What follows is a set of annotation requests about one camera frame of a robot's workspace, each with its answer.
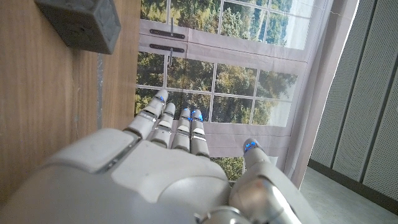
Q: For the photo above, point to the grey tape outline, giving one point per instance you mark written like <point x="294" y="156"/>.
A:
<point x="99" y="90"/>

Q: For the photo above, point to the printed window forest backdrop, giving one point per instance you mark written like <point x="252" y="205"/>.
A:
<point x="233" y="77"/>

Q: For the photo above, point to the dark grey block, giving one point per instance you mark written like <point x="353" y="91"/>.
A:
<point x="82" y="23"/>

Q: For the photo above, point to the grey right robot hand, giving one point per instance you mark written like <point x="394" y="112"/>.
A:
<point x="161" y="180"/>

